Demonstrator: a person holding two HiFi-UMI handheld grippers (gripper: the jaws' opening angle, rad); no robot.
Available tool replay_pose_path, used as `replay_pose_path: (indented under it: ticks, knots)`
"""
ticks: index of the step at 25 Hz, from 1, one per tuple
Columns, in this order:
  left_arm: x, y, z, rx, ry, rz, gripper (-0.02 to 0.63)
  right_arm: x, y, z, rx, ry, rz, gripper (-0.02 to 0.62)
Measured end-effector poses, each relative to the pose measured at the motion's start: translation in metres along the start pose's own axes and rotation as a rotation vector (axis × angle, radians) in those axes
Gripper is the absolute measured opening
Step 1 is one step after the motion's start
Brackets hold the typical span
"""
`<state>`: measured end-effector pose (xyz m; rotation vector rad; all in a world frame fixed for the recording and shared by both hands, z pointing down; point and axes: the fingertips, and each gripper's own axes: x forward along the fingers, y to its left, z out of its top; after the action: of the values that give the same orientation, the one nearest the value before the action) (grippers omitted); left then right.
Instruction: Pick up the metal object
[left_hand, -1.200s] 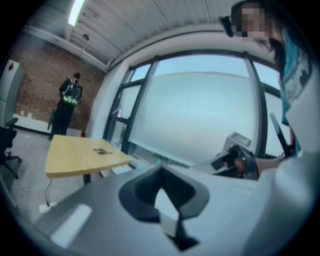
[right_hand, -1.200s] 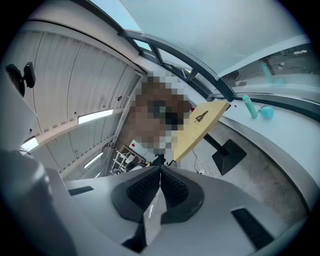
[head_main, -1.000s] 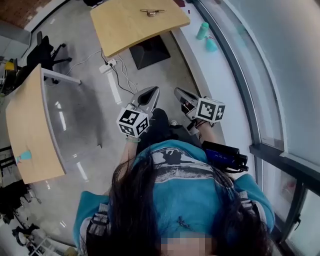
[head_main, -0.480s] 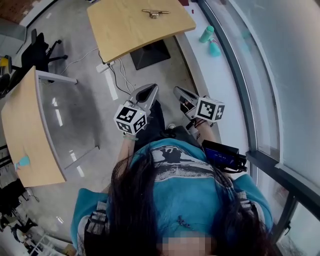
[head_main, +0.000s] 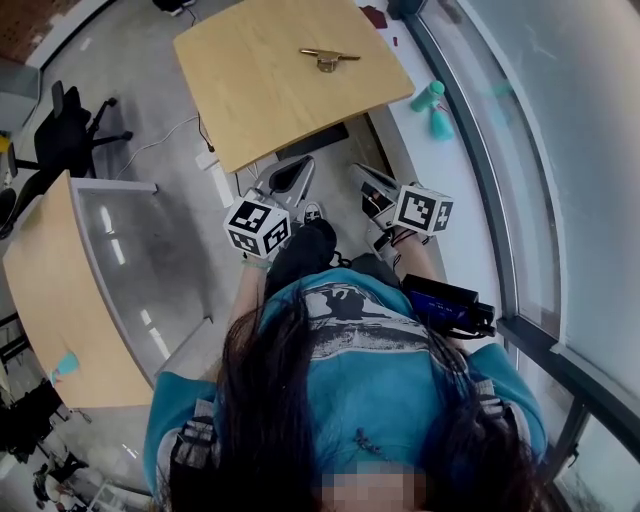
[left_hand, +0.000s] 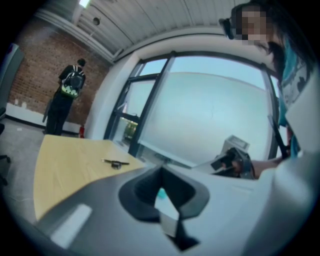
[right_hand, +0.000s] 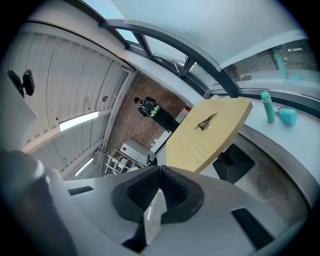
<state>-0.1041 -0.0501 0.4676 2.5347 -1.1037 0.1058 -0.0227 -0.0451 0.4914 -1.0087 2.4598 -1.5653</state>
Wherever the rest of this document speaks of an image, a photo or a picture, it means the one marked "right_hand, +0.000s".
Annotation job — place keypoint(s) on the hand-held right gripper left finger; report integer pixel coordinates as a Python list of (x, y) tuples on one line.
[(140, 192)]

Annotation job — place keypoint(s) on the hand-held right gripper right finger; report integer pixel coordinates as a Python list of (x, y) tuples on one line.
[(180, 192)]

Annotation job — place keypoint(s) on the white open shelf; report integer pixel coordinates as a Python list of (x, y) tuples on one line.
[(117, 162)]

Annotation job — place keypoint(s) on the white cabinet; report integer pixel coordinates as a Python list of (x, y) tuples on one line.
[(132, 150)]

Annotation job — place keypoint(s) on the long ceiling light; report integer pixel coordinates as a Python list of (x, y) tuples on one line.
[(77, 122), (84, 166)]

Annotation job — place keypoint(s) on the teal bottle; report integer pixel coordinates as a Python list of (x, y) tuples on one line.
[(269, 107)]

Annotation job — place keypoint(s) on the light wooden pedestal table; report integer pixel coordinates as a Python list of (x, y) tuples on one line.
[(200, 147)]

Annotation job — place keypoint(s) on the dark window frame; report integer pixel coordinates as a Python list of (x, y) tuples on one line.
[(175, 38)]

